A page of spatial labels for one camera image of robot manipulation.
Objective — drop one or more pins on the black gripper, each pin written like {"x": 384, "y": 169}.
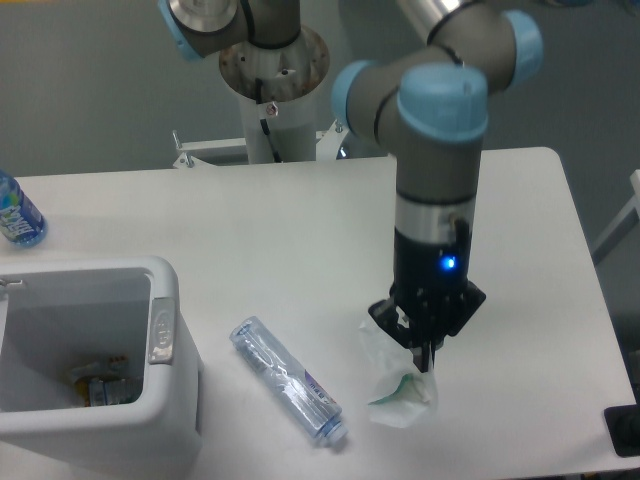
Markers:
{"x": 431, "y": 287}

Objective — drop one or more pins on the white left mounting bracket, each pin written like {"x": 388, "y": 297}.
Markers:
{"x": 226, "y": 152}

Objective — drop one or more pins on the black device at table edge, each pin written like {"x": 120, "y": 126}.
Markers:
{"x": 623, "y": 426}

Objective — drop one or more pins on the white middle mounting bracket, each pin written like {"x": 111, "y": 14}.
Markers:
{"x": 330, "y": 141}

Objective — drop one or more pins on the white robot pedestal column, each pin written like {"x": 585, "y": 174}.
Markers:
{"x": 277, "y": 92}

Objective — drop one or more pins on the white paper wrapper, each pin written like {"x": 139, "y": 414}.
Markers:
{"x": 400, "y": 395}

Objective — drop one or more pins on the blue labelled water bottle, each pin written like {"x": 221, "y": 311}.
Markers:
{"x": 22, "y": 223}

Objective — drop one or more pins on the white mounting bracket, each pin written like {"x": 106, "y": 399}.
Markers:
{"x": 226, "y": 152}
{"x": 330, "y": 141}

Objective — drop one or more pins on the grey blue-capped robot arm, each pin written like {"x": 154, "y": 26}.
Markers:
{"x": 427, "y": 109}

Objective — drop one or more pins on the white frame at right edge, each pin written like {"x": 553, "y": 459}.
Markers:
{"x": 620, "y": 226}

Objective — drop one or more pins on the clear plastic bottle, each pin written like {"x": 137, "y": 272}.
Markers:
{"x": 319, "y": 415}

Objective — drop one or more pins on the trash inside the can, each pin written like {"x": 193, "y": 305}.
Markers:
{"x": 105, "y": 382}

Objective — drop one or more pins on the white plastic trash can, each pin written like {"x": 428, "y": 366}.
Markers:
{"x": 56, "y": 315}

